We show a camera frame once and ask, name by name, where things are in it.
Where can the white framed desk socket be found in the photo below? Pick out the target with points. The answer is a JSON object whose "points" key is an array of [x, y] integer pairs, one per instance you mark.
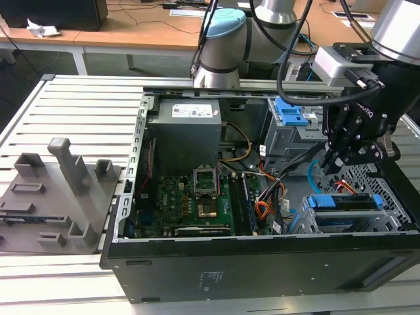
{"points": [[359, 14]]}

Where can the grey metal drive cage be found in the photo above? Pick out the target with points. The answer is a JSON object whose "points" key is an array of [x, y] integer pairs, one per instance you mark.
{"points": [[282, 138]]}

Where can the grey power supply unit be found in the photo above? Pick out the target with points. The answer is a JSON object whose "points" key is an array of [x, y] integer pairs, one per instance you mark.
{"points": [[183, 138]]}

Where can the black graphics card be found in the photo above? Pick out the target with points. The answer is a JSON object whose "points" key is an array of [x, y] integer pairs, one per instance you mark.
{"points": [[203, 231]]}

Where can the black open PC case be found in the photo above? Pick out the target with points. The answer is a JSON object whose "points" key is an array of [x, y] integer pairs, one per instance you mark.
{"points": [[229, 272]]}

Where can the light wood desk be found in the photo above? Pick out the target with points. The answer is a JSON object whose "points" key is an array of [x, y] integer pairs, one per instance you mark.
{"points": [[39, 41], [147, 29]]}

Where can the hard disk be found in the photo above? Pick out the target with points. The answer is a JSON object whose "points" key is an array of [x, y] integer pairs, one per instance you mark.
{"points": [[323, 201]]}

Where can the blue plastic drive latch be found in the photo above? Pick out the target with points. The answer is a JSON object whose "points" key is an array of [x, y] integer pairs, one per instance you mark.
{"points": [[288, 111]]}

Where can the green motherboard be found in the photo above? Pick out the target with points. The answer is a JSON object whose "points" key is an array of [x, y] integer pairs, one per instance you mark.
{"points": [[177, 200]]}

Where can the black RAM slot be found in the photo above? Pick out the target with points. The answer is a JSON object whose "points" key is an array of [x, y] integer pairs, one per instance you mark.
{"points": [[236, 210], [250, 213]]}

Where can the CPU socket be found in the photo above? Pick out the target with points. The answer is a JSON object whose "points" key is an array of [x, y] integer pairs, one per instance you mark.
{"points": [[207, 210]]}

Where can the grey metal disk bay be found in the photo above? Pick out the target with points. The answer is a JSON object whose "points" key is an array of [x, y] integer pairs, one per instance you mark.
{"points": [[370, 218]]}

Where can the crumpled white paper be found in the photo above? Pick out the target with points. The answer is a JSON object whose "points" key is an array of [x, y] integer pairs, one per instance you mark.
{"points": [[39, 30]]}

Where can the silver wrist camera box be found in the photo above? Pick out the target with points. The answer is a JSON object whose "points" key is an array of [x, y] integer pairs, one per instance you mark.
{"points": [[331, 65]]}

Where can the white paper sheet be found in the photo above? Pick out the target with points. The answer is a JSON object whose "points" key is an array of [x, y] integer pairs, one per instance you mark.
{"points": [[185, 12], [364, 24]]}

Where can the grey parts rack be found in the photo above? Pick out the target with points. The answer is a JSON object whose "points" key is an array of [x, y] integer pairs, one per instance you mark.
{"points": [[49, 210]]}

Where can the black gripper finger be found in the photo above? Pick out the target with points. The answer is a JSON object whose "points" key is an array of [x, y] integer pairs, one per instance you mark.
{"points": [[341, 131], [374, 152]]}

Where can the black box on desk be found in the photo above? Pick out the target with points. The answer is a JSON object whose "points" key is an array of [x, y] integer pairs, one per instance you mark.
{"points": [[52, 13]]}

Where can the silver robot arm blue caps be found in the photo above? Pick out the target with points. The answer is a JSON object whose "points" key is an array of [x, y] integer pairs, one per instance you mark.
{"points": [[223, 52]]}

